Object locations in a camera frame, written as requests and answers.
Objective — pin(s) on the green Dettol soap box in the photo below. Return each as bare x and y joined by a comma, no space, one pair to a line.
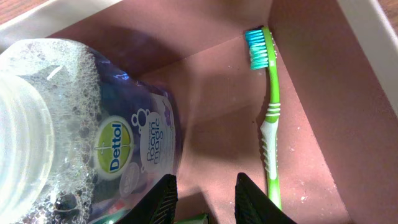
198,219

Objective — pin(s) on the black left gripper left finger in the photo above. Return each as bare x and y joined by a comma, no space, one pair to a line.
157,206

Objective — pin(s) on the cream box with pink inside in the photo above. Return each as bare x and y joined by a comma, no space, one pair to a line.
338,146

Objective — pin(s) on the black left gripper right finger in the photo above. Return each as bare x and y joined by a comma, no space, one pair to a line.
252,206

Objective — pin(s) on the clear blue soap pump bottle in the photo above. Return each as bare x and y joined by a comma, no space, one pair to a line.
81,140

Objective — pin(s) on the green white toothbrush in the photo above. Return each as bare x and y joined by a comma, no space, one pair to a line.
263,56

